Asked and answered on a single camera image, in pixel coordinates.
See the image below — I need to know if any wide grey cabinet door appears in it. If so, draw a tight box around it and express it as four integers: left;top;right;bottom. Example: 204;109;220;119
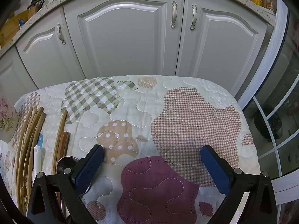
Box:
63;0;186;79

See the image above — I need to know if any patchwork quilted tablecloth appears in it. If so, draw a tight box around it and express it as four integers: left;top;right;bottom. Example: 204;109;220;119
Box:
0;75;261;224

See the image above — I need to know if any clear bottle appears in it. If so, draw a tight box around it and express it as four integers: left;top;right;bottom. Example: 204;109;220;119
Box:
265;0;277;14

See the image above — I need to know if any floral ceramic cup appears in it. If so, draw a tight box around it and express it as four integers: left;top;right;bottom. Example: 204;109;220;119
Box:
0;97;19;144

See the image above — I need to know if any dark brown wooden chopstick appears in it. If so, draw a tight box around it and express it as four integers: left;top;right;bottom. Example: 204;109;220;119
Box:
57;132;70;166

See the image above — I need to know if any wooden knife block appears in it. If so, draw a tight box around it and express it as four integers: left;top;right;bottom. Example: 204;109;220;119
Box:
27;0;48;17

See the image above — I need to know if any light wooden chopstick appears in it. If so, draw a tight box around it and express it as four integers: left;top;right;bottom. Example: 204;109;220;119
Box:
51;110;68;175
22;106;45;187
26;112;47;192
14;107;34;206

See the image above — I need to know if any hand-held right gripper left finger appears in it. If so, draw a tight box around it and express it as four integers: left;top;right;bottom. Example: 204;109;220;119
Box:
27;144;104;224

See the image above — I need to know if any dark ceramic pot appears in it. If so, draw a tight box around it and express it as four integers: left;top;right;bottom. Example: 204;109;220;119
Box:
253;111;283;143

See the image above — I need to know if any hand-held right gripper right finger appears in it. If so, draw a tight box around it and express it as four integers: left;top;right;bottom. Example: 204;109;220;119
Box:
200;145;278;224

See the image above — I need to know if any gold metal fork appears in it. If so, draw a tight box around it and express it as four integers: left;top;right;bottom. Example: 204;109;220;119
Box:
17;109;39;215

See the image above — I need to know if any steel spoon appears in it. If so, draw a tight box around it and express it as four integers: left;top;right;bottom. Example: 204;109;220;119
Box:
57;155;81;175

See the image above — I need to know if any white sliding door frame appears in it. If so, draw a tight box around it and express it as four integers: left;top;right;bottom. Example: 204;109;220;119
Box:
236;0;299;224

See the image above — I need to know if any wooden cutting board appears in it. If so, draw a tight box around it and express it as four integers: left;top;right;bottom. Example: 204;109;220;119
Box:
0;10;30;48

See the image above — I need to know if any silver cabinet handle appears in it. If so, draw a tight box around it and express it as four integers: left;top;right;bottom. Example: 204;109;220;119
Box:
56;23;66;45
170;1;177;28
190;4;198;31

